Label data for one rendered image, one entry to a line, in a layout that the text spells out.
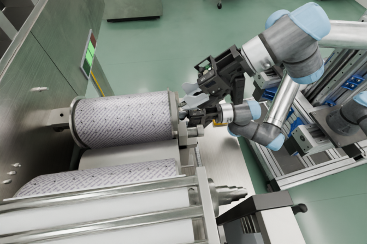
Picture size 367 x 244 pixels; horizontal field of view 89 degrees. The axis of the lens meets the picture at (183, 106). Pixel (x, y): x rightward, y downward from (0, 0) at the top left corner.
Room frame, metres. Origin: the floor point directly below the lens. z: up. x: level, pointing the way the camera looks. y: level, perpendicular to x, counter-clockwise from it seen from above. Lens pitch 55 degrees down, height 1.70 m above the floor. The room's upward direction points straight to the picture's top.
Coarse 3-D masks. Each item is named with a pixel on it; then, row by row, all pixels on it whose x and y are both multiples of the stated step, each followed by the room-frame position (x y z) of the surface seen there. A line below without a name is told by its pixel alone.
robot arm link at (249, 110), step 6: (246, 102) 0.41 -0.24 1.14; (252, 102) 0.41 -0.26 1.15; (234, 108) 0.39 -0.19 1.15; (240, 108) 0.39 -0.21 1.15; (246, 108) 0.39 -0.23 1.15; (252, 108) 0.39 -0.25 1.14; (258, 108) 0.39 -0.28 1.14; (234, 114) 0.37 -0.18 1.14; (240, 114) 0.37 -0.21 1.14; (246, 114) 0.37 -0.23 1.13; (252, 114) 0.37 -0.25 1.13; (258, 114) 0.37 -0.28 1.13; (234, 120) 0.36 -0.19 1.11; (240, 120) 0.36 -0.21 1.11; (246, 120) 0.36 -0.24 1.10
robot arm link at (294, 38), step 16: (288, 16) 0.35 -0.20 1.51; (304, 16) 0.33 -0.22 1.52; (320, 16) 0.32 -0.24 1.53; (272, 32) 0.33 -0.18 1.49; (288, 32) 0.32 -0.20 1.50; (304, 32) 0.31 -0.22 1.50; (320, 32) 0.31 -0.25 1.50; (272, 48) 0.31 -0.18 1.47; (288, 48) 0.30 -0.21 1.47; (304, 48) 0.31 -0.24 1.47
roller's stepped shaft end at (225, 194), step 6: (216, 186) 0.08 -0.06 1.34; (222, 186) 0.08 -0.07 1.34; (234, 186) 0.08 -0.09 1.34; (222, 192) 0.07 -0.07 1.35; (228, 192) 0.07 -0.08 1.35; (234, 192) 0.07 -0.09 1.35; (240, 192) 0.07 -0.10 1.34; (246, 192) 0.07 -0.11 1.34; (222, 198) 0.06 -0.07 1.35; (228, 198) 0.06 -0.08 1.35; (234, 198) 0.06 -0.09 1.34; (240, 198) 0.06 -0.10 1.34; (222, 204) 0.05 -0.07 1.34; (228, 204) 0.05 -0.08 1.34
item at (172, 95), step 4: (172, 92) 0.34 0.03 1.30; (172, 96) 0.31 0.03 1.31; (172, 100) 0.30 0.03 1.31; (172, 104) 0.29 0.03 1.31; (172, 108) 0.28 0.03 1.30; (172, 112) 0.27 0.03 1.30; (176, 112) 0.27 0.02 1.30; (172, 116) 0.26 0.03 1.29; (176, 116) 0.26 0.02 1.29; (176, 120) 0.25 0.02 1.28; (176, 124) 0.25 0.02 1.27; (176, 128) 0.25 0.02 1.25
